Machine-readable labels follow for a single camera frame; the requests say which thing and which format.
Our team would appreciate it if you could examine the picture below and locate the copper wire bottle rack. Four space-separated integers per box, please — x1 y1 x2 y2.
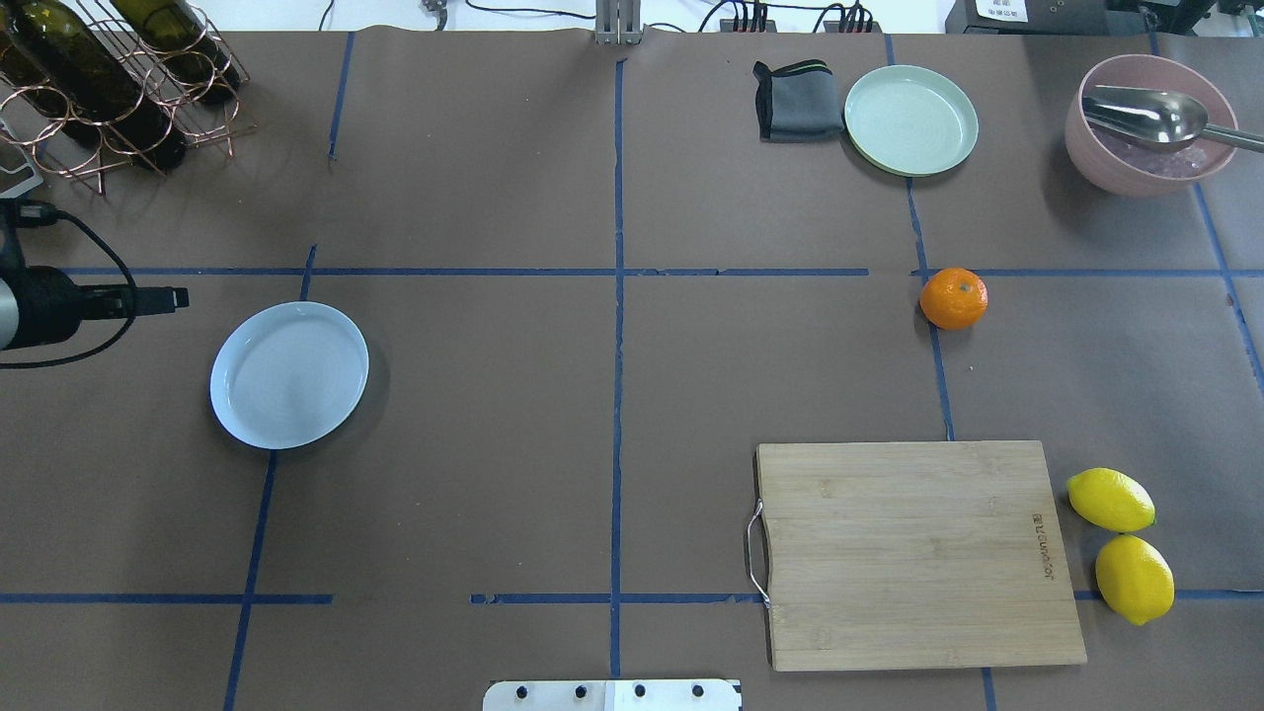
3 1 259 194

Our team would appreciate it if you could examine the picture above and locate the yellow lemon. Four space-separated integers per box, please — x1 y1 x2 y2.
1095 534 1176 626
1066 467 1157 534

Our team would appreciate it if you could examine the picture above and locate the orange mandarin fruit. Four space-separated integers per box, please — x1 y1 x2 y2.
919 269 991 330

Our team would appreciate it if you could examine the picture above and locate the bamboo cutting board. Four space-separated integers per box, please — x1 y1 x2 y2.
752 440 1087 673

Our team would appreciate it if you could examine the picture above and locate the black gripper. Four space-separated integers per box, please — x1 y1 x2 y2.
11 266 190 350

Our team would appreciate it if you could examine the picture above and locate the light green plate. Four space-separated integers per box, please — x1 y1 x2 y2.
843 65 980 178

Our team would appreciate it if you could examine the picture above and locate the dark green wine bottle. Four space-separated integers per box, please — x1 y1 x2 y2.
3 1 187 175

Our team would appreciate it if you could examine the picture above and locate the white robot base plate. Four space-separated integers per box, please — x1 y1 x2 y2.
482 678 744 710

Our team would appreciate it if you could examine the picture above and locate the lower yellow lemon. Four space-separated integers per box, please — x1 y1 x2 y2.
1095 534 1176 626

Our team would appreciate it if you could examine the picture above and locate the light blue plate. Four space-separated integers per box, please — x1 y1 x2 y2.
209 301 370 450

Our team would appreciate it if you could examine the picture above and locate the folded grey cloth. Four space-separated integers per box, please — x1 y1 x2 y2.
752 59 844 143

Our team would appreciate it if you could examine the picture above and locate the upper yellow lemon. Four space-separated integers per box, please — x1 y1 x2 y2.
1066 467 1157 534

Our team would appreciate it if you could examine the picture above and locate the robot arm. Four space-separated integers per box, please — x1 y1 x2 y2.
1 266 190 350

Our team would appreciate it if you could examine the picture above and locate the pink bowl with ice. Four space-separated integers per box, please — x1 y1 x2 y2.
1066 54 1237 197

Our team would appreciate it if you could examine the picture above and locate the aluminium frame post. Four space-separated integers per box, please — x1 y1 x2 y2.
594 0 645 46

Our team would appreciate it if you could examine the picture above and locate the steel ice scoop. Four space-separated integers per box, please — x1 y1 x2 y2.
1079 85 1263 153

